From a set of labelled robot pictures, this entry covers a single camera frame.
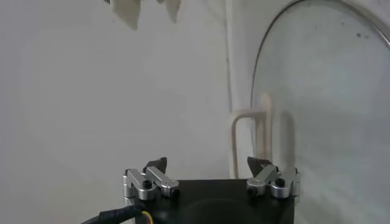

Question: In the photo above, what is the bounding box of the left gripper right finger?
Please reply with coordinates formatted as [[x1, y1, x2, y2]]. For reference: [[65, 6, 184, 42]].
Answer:
[[247, 156, 301, 198]]

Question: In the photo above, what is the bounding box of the glass pot lid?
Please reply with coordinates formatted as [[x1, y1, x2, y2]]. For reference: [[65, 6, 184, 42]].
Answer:
[[251, 0, 390, 224]]

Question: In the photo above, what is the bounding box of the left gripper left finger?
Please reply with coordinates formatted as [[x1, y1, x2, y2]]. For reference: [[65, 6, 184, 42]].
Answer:
[[122, 156, 180, 201]]

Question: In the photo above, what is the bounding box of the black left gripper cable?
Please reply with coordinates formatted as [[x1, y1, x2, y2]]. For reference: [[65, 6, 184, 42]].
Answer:
[[80, 205, 153, 224]]

